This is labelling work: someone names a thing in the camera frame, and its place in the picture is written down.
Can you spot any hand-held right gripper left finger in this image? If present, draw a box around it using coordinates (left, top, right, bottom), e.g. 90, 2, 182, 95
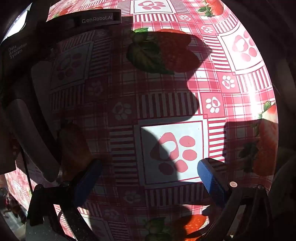
26, 159, 103, 241

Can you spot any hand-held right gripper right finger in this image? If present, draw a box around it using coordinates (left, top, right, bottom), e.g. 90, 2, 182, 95
197, 158, 275, 241

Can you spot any pink checked strawberry tablecloth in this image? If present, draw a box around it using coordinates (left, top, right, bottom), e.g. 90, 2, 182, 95
5, 0, 279, 241

